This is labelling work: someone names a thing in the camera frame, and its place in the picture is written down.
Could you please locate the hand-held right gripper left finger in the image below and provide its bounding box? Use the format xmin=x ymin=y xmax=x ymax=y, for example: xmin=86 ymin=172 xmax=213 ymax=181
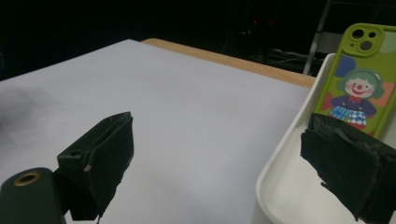
xmin=56 ymin=111 xmax=135 ymax=222

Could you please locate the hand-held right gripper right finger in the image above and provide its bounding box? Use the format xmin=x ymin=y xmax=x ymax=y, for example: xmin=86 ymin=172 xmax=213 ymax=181
xmin=300 ymin=112 xmax=396 ymax=224

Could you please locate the green cartoon phone case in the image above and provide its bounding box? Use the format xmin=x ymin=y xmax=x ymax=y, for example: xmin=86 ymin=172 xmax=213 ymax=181
xmin=313 ymin=22 xmax=396 ymax=139

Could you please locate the white plastic storage box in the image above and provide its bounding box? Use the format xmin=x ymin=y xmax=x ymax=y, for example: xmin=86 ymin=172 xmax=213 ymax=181
xmin=251 ymin=52 xmax=396 ymax=224

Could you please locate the white table mat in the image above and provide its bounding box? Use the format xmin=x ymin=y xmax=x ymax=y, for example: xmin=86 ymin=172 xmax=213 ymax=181
xmin=0 ymin=38 xmax=317 ymax=224

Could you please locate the white metal stand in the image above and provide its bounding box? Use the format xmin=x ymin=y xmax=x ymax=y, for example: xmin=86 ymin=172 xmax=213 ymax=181
xmin=303 ymin=0 xmax=347 ymax=76

